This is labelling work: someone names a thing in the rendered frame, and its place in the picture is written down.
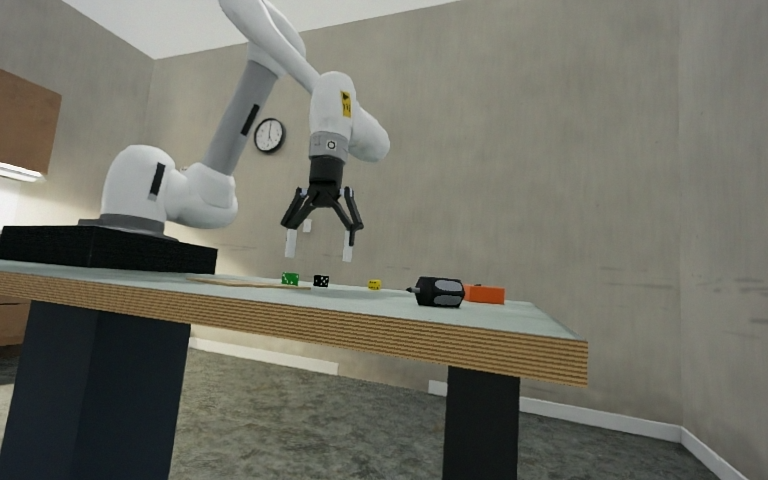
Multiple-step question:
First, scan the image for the black die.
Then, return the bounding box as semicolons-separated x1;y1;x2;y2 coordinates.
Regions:
313;275;329;287

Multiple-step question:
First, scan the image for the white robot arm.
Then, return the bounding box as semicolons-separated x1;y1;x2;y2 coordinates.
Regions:
73;0;390;241

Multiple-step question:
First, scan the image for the green die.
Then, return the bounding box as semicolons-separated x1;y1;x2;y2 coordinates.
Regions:
281;272;299;286

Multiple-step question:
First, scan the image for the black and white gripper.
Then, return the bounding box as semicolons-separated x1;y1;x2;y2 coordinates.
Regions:
280;157;364;262

